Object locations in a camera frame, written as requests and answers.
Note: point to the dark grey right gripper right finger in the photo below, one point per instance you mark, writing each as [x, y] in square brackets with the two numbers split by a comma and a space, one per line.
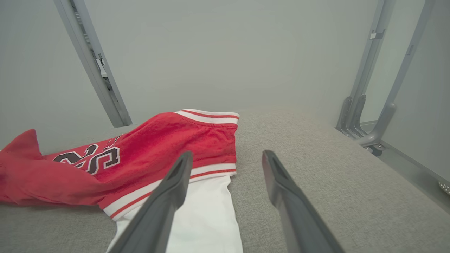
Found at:
[299, 221]

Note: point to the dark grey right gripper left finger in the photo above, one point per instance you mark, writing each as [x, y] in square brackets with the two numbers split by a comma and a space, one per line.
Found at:
[158, 214]

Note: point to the red white-lined Bulls shorts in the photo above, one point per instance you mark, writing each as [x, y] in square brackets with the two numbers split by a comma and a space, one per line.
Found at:
[158, 140]

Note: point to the grey fabric covered table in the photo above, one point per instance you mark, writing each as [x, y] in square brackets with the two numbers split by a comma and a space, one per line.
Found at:
[369, 211]

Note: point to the dark levelling foot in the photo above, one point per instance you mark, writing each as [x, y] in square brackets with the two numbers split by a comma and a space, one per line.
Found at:
[376, 151]

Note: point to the grey bracket-footed partition post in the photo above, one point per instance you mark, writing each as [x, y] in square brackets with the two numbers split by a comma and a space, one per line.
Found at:
[365, 70]
[407, 70]

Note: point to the grey round-footed partition post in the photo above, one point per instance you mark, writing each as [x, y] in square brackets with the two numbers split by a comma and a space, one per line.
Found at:
[88, 59]

